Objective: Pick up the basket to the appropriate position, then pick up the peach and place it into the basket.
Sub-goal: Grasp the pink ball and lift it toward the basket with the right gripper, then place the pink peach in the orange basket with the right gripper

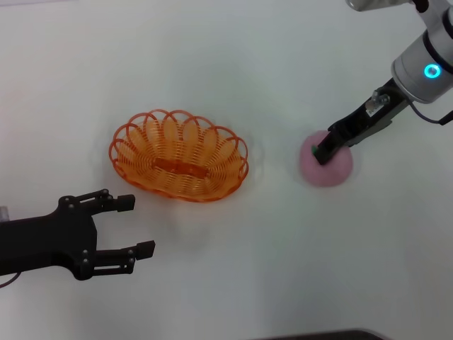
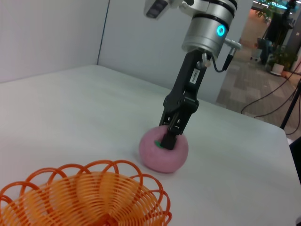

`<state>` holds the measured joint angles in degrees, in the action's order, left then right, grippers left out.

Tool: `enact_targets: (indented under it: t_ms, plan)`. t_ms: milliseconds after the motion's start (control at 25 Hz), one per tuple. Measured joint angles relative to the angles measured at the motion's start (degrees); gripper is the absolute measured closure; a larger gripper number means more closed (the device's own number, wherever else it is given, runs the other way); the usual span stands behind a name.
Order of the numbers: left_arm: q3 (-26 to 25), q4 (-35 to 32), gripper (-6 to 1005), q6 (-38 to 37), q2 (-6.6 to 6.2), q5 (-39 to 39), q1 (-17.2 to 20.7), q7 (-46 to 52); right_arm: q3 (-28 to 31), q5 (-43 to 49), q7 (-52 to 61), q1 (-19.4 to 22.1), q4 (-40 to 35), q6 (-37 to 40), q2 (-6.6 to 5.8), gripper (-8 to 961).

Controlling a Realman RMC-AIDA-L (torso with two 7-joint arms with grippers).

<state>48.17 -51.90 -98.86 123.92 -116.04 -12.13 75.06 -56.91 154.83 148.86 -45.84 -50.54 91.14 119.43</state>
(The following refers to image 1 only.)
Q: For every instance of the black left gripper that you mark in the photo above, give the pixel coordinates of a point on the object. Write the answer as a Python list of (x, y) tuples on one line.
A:
[(53, 241)]

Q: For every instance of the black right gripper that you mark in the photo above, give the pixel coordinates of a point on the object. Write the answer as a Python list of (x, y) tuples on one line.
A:
[(361, 124)]

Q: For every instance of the pink peach with green leaf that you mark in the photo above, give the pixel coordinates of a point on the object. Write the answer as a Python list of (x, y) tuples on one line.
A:
[(329, 173)]

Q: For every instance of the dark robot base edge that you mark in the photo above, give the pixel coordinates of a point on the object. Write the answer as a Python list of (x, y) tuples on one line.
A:
[(318, 335)]

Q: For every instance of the silver plug on right gripper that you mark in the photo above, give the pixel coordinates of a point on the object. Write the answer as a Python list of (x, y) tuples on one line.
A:
[(378, 100)]

